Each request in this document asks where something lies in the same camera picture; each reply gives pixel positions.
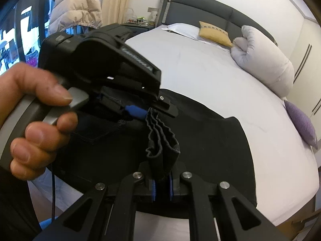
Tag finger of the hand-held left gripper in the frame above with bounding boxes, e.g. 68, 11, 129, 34
150, 94, 179, 117
99, 87, 149, 119

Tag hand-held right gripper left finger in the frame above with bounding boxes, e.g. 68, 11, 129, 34
31, 172, 157, 241

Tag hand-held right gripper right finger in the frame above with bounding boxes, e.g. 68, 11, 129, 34
169, 171, 286, 241

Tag black pants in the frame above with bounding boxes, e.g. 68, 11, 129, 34
54, 87, 257, 219

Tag person's left hand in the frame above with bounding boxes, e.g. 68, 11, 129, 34
0, 62, 79, 181

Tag bed with light grey sheet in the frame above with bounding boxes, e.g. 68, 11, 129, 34
27, 26, 320, 231

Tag dark grey nightstand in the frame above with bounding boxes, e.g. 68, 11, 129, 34
120, 21, 154, 34

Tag beige puffer jacket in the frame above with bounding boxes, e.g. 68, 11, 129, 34
48, 0, 103, 34

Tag cream curtain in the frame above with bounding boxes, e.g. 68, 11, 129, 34
100, 0, 132, 27

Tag white pillow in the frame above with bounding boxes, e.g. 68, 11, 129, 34
161, 23, 213, 43

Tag large window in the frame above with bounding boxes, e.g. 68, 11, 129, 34
0, 0, 58, 76

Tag yellow patterned cushion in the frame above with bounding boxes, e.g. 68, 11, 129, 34
199, 21, 234, 48

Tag person's dark clothing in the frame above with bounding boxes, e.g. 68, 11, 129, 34
0, 167, 51, 241

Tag dark grey padded headboard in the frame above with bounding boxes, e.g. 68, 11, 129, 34
157, 0, 279, 47

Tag rolled white duvet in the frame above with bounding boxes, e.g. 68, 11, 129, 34
230, 25, 295, 98

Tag purple cushion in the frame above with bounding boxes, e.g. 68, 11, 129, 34
283, 100, 319, 150

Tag white wardrobe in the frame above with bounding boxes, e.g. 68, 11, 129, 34
288, 12, 321, 121

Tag white wire basket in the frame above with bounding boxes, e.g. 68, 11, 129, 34
125, 7, 148, 26

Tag black cable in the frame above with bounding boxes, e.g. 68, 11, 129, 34
49, 164, 57, 223

